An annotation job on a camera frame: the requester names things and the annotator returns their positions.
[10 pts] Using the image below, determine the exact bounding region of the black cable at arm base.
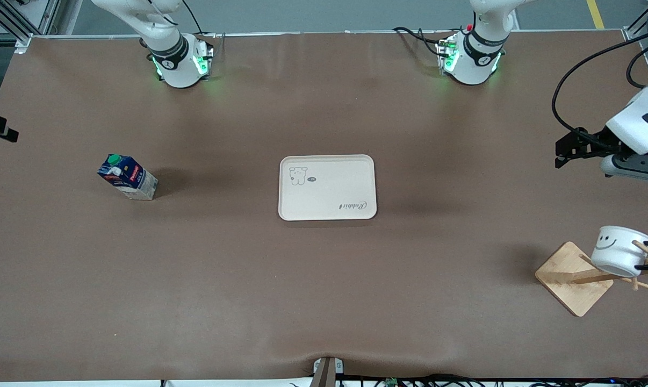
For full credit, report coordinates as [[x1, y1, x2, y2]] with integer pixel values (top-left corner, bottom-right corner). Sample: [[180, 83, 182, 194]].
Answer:
[[393, 26, 446, 58], [181, 0, 220, 39]]

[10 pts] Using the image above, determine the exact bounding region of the cream tray with bear print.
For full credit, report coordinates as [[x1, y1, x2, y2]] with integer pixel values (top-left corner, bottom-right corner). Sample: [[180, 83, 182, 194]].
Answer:
[[278, 155, 378, 221]]

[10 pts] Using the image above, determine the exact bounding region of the blue milk carton green cap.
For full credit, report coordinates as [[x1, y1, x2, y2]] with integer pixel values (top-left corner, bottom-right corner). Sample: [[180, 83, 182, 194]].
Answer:
[[97, 154, 159, 201]]

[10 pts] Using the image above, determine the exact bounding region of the black cable at left arm base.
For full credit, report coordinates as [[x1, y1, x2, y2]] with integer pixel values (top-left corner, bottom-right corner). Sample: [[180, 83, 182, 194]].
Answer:
[[393, 26, 446, 58]]

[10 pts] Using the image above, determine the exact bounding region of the wooden cup rack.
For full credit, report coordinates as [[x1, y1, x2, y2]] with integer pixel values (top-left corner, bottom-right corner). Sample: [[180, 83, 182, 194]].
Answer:
[[535, 241, 648, 317]]

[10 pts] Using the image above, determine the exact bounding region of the aluminium frame profile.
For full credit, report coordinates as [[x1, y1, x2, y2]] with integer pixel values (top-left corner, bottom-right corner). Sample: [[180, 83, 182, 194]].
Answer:
[[0, 0, 62, 53]]

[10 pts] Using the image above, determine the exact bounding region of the table edge camera mount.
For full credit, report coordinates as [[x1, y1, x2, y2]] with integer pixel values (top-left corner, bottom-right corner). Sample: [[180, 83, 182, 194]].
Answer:
[[313, 356, 344, 387]]

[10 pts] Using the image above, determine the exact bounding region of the short black left arm cable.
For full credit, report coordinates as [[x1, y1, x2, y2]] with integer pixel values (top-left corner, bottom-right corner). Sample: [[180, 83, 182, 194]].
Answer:
[[625, 45, 648, 90]]

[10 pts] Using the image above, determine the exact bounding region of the white smiley mug black handle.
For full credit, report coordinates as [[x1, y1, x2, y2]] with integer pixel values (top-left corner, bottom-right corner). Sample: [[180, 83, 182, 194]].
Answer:
[[591, 226, 648, 278]]

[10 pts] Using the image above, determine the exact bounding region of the black cable at right arm base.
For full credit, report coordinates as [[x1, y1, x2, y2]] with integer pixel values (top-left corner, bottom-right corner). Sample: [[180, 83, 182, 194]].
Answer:
[[181, 0, 220, 39]]

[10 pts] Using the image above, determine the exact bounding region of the long black left arm cable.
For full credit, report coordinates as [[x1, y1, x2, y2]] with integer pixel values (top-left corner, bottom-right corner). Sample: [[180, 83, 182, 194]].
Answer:
[[552, 33, 648, 136]]

